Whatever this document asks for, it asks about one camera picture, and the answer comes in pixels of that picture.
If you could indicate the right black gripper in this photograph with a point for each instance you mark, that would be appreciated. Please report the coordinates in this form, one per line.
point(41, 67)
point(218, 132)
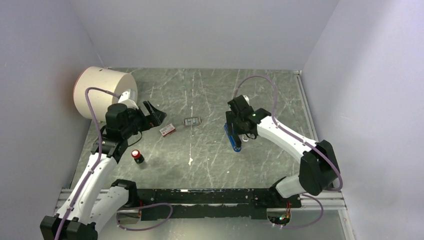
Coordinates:
point(236, 130)

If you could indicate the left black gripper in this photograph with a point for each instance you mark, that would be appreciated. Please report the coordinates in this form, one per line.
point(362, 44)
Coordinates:
point(157, 115)

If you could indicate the blue black stapler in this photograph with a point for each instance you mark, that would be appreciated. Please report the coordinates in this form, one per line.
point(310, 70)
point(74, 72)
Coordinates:
point(235, 142)

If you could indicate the red white staple box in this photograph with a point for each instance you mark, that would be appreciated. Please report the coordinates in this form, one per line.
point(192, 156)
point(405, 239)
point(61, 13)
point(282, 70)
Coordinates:
point(167, 130)

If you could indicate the staple box tray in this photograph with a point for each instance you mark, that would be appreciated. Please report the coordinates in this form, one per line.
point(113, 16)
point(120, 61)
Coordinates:
point(192, 121)

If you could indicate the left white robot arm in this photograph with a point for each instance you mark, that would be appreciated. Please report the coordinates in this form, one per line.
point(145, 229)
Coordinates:
point(85, 213)

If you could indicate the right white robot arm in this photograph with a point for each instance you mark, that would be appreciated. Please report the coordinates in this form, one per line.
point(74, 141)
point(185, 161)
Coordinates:
point(318, 167)

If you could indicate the beige white stapler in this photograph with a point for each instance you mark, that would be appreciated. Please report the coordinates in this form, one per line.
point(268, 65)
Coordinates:
point(245, 137)

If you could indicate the black bottle red cap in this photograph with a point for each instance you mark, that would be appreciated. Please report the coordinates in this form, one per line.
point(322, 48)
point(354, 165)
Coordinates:
point(137, 156)

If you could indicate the cream cylindrical container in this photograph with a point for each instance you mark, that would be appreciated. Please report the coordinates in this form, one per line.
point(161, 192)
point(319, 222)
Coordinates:
point(113, 81)

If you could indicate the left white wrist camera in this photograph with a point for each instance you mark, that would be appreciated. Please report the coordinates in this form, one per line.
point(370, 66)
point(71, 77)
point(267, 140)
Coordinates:
point(129, 99)

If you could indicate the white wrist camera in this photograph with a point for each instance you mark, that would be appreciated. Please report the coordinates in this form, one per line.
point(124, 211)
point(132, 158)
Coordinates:
point(246, 98)
point(129, 99)

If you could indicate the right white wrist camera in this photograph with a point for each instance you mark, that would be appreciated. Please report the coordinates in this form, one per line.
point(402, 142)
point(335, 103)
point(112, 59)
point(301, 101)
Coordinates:
point(246, 98)

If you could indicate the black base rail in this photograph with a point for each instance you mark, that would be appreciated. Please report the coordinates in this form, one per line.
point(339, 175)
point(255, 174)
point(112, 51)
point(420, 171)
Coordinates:
point(212, 203)

